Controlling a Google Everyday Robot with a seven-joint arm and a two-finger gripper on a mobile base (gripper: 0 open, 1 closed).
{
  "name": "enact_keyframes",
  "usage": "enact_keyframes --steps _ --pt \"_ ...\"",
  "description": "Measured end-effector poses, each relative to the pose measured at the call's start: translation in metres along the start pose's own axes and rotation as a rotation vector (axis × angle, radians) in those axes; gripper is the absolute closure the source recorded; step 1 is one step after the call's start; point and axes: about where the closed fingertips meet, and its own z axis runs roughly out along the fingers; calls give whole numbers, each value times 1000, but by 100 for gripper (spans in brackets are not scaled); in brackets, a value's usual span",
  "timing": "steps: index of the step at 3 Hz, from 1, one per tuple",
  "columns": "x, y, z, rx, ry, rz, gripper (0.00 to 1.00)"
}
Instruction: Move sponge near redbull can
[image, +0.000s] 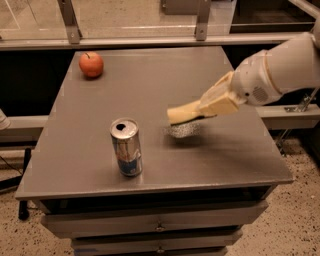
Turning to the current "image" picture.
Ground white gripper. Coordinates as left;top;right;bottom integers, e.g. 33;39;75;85
198;50;282;117

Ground yellow sponge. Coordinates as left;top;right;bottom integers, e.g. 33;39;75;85
167;100;208;125

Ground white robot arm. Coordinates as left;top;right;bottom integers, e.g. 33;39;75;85
197;19;320;117

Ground silver blue redbull can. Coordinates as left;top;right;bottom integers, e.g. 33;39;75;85
110;118;142;177

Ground grey cabinet with drawers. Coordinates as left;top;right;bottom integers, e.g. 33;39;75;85
16;47;292;256

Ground red apple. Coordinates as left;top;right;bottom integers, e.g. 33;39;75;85
79;52;104;78

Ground lower grey drawer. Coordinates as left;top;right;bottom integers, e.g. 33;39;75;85
72;229;242;256

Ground grey drawer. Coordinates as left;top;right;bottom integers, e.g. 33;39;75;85
72;229;242;256
41;200;268;238

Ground upper grey drawer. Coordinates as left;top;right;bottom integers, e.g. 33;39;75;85
41;200;268;238

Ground black stand leg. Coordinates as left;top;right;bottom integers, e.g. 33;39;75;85
0;147;33;221

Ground right metal railing post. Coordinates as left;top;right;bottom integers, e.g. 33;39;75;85
194;0;211;41

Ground metal railing post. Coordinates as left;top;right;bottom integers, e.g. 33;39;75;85
57;0;82;44
194;0;211;41

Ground left metal railing post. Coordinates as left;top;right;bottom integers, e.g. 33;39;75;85
57;0;82;44

